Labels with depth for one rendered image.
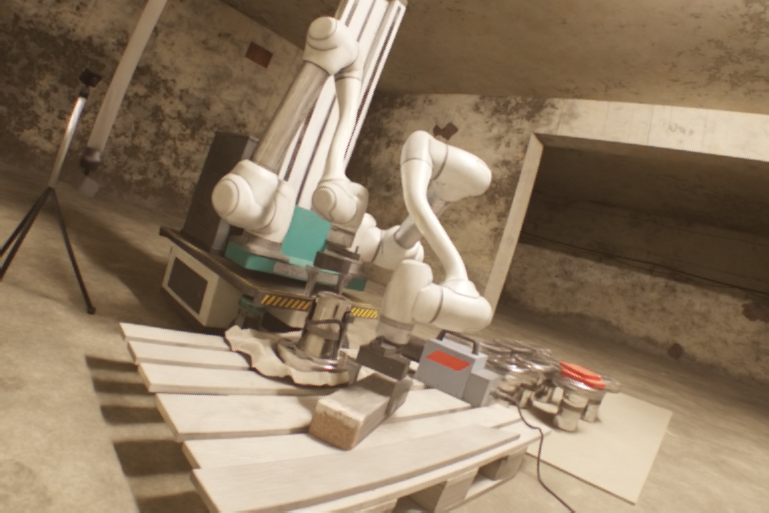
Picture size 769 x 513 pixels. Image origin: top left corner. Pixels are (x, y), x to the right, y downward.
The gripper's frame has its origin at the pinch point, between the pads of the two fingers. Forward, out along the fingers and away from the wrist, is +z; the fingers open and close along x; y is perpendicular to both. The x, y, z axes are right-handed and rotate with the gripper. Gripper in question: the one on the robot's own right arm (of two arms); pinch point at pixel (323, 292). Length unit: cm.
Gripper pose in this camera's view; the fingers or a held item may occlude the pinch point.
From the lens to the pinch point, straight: 150.0
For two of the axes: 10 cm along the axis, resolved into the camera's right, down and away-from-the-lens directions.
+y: -7.6, -2.0, 6.2
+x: -5.7, -2.5, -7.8
